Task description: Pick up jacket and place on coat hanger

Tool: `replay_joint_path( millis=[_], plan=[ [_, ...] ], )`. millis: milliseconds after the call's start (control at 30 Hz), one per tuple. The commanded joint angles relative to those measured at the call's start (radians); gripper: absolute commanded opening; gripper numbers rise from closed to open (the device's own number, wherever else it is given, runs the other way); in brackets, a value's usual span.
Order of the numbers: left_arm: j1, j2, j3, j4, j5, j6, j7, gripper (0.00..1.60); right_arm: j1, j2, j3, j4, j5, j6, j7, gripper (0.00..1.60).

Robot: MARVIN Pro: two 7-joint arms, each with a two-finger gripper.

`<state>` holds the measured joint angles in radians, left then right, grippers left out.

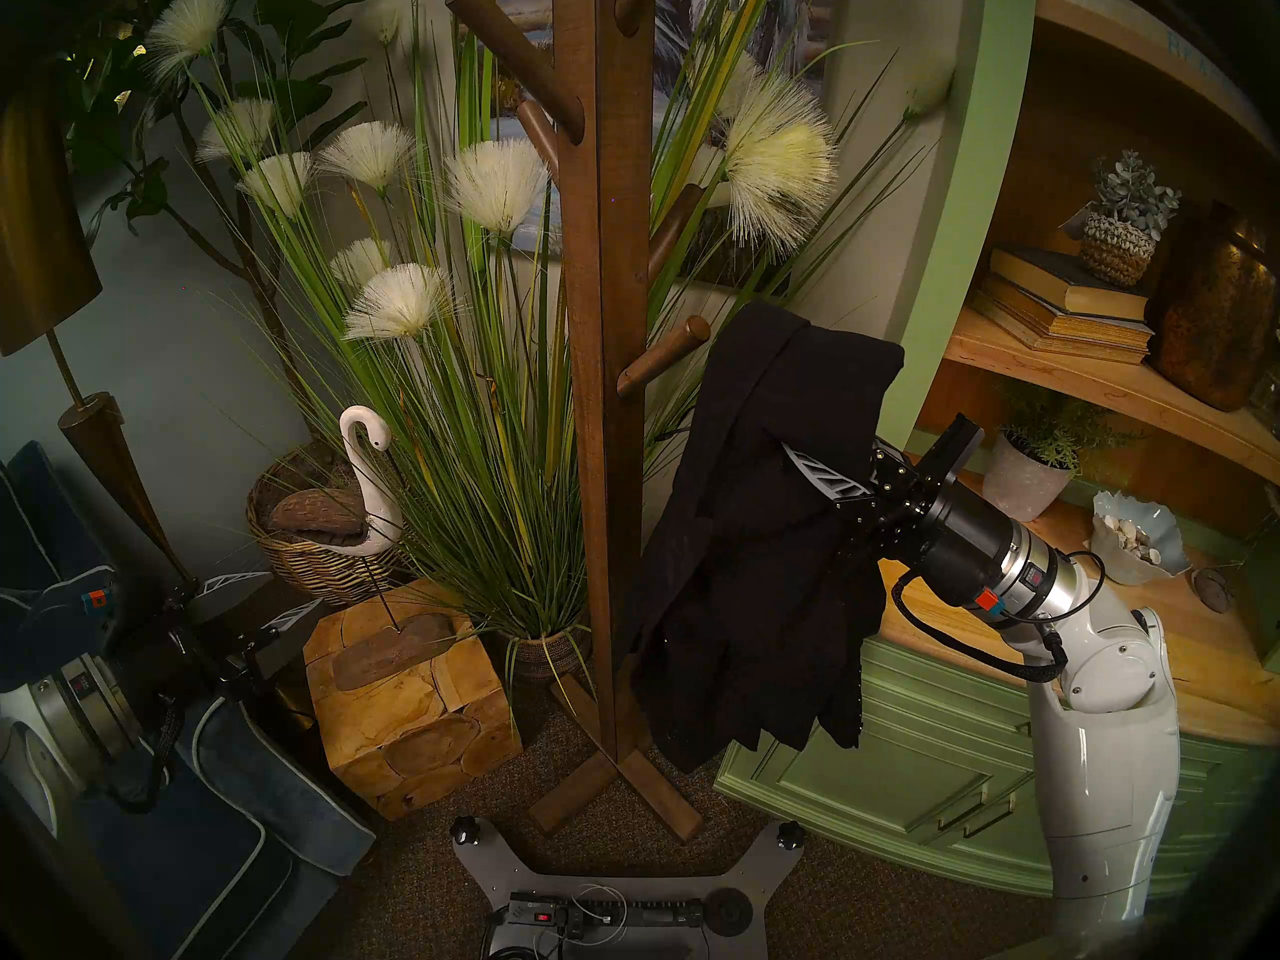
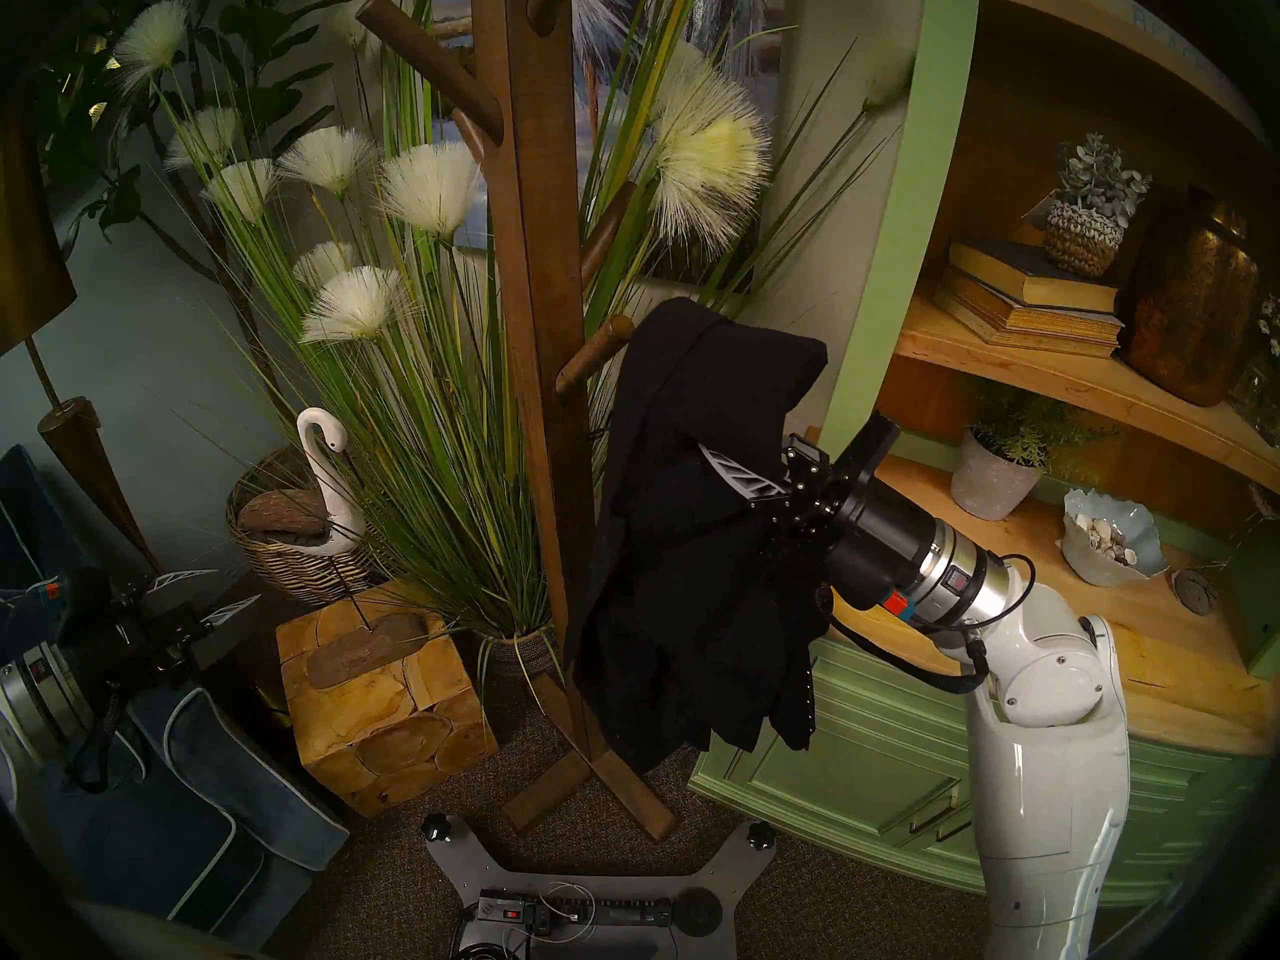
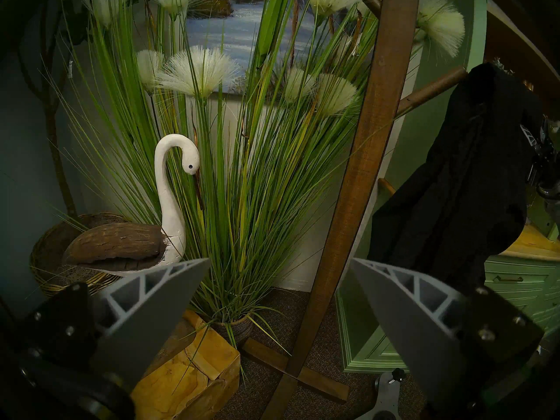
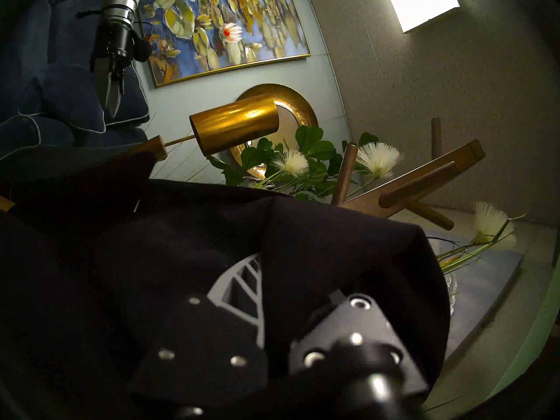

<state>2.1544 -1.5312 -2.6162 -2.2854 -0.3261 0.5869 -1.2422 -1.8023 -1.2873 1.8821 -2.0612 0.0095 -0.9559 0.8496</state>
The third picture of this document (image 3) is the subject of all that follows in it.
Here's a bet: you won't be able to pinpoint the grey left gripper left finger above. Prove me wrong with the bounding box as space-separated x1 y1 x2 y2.
17 258 212 392

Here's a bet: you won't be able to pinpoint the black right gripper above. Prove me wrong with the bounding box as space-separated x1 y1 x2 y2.
520 116 560 201

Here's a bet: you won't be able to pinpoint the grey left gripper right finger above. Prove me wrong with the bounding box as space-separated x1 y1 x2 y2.
350 257 546 409

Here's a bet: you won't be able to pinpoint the black jacket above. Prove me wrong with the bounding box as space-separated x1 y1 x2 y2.
367 62 546 294

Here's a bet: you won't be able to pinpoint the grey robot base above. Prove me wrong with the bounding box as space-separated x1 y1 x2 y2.
355 367 408 420

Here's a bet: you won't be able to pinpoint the brown wooden coat rack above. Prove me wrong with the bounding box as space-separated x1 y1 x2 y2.
240 0 469 420

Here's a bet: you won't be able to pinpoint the wooden block stool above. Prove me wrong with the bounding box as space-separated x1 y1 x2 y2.
130 309 242 420

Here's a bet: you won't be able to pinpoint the woven wicker basket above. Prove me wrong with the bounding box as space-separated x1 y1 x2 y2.
29 212 133 298

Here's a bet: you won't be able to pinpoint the woven plant pot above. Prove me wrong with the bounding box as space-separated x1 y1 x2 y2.
209 312 255 348

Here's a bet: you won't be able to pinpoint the green wooden shelf cabinet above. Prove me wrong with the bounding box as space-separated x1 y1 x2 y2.
336 0 560 374

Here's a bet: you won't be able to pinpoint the white wooden swan figurine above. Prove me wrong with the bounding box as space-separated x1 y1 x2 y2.
61 133 201 277

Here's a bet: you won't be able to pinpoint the tall grass plant white tufts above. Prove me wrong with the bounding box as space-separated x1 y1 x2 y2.
56 0 466 324

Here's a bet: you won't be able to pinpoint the landscape painting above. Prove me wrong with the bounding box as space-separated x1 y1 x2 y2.
185 0 334 95

